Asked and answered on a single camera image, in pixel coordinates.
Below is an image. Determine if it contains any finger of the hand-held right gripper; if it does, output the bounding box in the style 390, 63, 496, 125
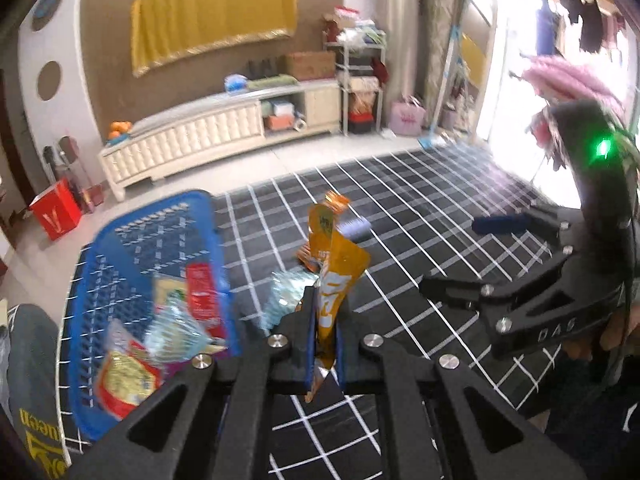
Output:
418, 250, 626, 361
471, 200, 583, 261

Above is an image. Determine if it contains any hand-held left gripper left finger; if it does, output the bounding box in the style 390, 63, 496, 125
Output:
67, 285, 321, 480

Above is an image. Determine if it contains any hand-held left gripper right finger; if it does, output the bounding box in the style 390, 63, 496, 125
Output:
334, 310, 588, 480

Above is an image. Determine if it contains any red snack packet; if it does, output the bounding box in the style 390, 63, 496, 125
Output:
185, 262, 228, 341

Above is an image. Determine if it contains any clear teal print packet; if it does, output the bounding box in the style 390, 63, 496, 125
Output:
144, 304, 213, 363

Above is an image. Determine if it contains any yellow green snack packet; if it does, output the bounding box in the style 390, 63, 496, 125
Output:
152, 275, 188, 311

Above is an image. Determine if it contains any chips print snack packet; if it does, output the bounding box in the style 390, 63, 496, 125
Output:
95, 320, 166, 421

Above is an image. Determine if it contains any blue plastic basket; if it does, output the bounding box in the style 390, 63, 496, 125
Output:
62, 189, 241, 443

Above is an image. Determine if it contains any person's right forearm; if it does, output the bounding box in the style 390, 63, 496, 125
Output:
542, 355, 640, 466

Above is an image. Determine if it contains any person's right hand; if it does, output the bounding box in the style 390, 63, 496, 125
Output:
562, 300, 640, 366

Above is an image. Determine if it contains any striped clear bread packet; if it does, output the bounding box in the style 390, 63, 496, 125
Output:
260, 269, 318, 333

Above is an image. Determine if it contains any blue white mop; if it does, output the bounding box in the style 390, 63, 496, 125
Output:
417, 25, 463, 150

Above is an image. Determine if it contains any pink fluffy cloth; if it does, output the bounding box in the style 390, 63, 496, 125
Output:
522, 55, 626, 121

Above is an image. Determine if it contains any purple box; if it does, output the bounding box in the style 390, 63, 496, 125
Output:
340, 217, 371, 241

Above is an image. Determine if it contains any pink bag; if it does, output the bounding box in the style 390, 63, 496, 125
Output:
390, 95, 427, 136

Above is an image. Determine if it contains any black hanging garment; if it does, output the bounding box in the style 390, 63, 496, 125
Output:
580, 0, 606, 53

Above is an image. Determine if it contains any blue hanging garment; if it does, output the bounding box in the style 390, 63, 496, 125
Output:
535, 0, 558, 56

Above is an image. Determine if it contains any red black box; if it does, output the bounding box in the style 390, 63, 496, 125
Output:
347, 112, 376, 135

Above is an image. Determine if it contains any food print box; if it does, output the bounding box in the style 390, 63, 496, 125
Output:
350, 91, 376, 116

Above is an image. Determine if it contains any white metal rack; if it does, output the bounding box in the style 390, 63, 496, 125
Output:
324, 35, 388, 136

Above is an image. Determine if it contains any cream tv cabinet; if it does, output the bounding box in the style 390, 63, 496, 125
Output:
97, 79, 343, 203

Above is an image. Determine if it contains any cardboard box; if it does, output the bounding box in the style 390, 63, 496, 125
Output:
285, 51, 337, 81

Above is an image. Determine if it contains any green folded cloth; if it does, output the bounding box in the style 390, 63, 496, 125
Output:
247, 74, 299, 92

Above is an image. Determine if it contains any grey printed clothing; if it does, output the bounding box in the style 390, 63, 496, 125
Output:
7, 305, 71, 480

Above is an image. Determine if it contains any standing mirror white frame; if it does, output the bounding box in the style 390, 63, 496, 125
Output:
457, 0, 501, 133

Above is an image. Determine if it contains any yellow wall cloth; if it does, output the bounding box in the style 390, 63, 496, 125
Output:
130, 0, 298, 78

